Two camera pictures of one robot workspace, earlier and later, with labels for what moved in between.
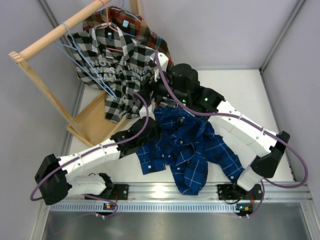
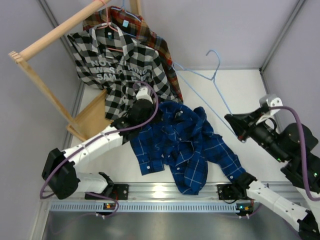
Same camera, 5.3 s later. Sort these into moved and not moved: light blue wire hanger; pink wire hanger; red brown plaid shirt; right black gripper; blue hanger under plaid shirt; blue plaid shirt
Moved: right black gripper; light blue wire hanger
Not moved: blue hanger under plaid shirt; blue plaid shirt; red brown plaid shirt; pink wire hanger
